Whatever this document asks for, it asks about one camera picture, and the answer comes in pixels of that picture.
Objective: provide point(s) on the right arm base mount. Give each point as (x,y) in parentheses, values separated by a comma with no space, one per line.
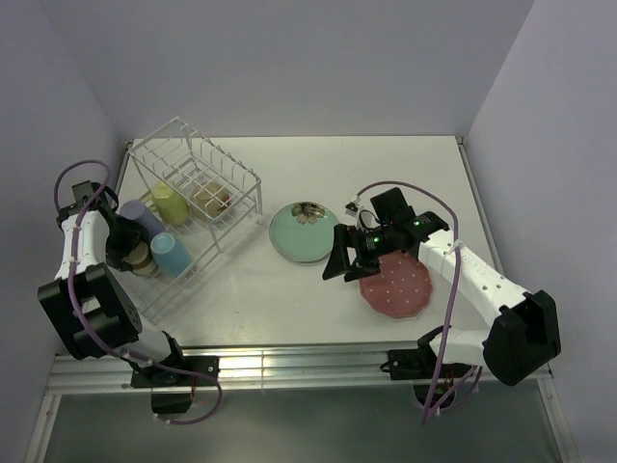
(418,364)

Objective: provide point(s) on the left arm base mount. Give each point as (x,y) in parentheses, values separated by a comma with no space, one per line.
(173,384)

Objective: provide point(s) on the white floral bowl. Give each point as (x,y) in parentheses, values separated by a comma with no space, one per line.
(209,201)

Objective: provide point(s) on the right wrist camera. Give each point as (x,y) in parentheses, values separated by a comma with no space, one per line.
(366,220)

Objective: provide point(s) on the yellow green mug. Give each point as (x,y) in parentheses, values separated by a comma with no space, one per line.
(170,205)

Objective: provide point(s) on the lavender plastic cup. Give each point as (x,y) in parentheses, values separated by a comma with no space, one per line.
(142,217)

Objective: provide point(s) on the teal floral plate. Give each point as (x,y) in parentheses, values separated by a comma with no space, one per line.
(303,232)

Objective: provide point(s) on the aluminium frame rail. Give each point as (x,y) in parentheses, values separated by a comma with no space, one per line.
(242,368)

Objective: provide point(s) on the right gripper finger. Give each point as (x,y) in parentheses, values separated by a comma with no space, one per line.
(339,263)
(358,272)

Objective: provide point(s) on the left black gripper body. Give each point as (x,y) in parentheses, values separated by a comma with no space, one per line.
(122,237)

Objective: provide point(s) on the light blue mug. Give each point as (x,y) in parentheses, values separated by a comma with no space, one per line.
(170,254)

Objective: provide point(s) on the pink polka dot plate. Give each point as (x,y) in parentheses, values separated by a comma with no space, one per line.
(402,289)

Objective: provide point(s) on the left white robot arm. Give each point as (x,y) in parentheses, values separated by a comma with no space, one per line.
(86,304)

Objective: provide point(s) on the stainless steel cup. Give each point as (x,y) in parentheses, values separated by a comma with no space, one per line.
(141,261)

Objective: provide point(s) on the white wire dish rack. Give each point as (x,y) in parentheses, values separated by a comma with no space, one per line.
(182,157)

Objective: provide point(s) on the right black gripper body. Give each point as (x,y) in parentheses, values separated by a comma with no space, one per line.
(371,244)

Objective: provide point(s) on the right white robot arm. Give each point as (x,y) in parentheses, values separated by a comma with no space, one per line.
(490,322)

